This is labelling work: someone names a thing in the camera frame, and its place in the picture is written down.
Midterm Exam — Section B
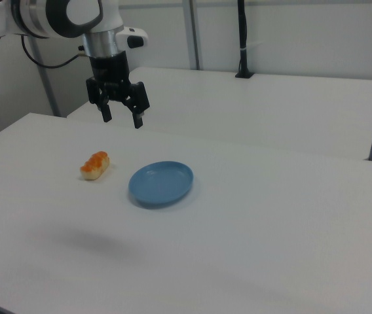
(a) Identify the grey aluminium post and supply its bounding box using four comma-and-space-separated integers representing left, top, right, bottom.
31, 35, 62, 117
188, 0, 204, 71

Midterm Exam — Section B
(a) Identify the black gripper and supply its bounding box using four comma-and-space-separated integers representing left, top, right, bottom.
85, 51, 151, 130

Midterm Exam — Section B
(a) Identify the bread with orange topping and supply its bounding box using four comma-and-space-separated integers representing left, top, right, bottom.
79, 150, 111, 181

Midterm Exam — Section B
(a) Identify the white side table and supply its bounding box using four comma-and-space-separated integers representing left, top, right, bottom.
65, 66, 372, 162

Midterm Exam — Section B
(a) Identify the black pole with base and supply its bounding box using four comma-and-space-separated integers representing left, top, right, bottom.
234, 0, 256, 80

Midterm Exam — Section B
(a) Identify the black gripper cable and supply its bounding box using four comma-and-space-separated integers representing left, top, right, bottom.
20, 33, 87, 70

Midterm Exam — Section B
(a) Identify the blue plate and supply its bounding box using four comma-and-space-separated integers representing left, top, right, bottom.
128, 160, 195, 209

